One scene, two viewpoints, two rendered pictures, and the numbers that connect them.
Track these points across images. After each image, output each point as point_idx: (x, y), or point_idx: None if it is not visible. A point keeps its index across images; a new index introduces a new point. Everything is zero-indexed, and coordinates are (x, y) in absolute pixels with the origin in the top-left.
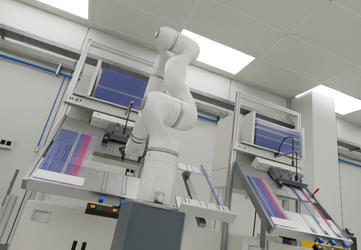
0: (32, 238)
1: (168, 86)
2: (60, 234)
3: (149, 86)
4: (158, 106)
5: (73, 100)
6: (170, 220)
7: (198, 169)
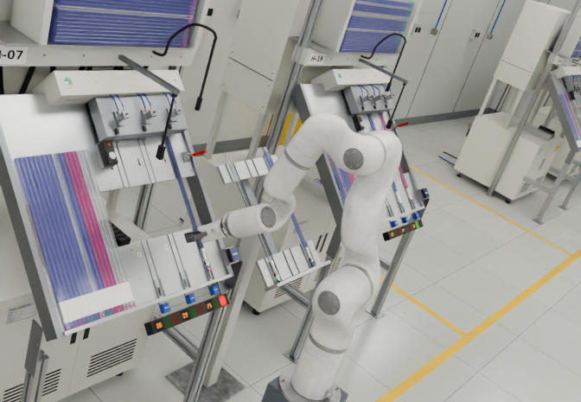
0: (15, 342)
1: (351, 250)
2: None
3: (284, 180)
4: (352, 316)
5: (3, 58)
6: None
7: (262, 162)
